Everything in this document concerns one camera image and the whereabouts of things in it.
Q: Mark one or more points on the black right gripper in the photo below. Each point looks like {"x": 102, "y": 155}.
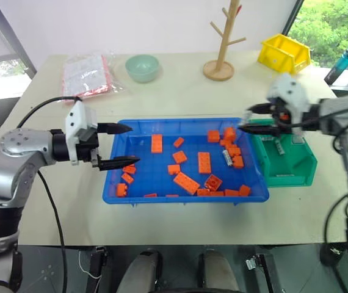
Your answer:
{"x": 284, "y": 116}

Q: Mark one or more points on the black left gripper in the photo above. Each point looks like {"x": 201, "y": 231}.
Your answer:
{"x": 88, "y": 151}

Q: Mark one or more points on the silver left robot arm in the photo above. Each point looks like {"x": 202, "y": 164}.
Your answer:
{"x": 18, "y": 143}

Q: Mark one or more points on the blue plastic bin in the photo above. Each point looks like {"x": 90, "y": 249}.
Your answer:
{"x": 149, "y": 166}

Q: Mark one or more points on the green plastic bin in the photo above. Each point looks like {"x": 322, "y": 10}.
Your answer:
{"x": 293, "y": 161}

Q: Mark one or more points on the yellow plastic bin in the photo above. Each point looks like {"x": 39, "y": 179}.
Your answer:
{"x": 284, "y": 55}

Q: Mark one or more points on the silver battery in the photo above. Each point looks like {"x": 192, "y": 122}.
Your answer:
{"x": 279, "y": 148}
{"x": 227, "y": 157}

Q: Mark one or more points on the wooden mug tree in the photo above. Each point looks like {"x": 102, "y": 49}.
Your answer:
{"x": 223, "y": 58}

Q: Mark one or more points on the clear plastic bag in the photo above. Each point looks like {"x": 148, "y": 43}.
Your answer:
{"x": 84, "y": 76}

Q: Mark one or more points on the long orange building brick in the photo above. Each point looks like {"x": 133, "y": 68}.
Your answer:
{"x": 186, "y": 182}

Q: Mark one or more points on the upturned orange building brick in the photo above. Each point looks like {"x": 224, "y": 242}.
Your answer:
{"x": 213, "y": 182}

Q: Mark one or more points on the mint green bowl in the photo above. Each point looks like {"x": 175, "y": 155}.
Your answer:
{"x": 142, "y": 68}

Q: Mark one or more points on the teal black water bottle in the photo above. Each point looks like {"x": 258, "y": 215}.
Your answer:
{"x": 340, "y": 65}

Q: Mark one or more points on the grey rounded shape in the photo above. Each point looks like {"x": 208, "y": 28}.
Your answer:
{"x": 140, "y": 271}
{"x": 218, "y": 271}

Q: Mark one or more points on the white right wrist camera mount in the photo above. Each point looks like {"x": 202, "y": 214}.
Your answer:
{"x": 293, "y": 91}

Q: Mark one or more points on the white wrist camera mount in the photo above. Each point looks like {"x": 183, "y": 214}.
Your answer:
{"x": 76, "y": 119}
{"x": 293, "y": 91}

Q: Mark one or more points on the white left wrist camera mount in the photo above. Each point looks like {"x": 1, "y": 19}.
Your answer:
{"x": 76, "y": 119}

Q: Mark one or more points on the black table bracket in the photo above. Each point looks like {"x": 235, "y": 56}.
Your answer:
{"x": 262, "y": 268}
{"x": 97, "y": 262}

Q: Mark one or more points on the grey window frame beam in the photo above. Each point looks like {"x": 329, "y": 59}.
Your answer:
{"x": 9, "y": 33}

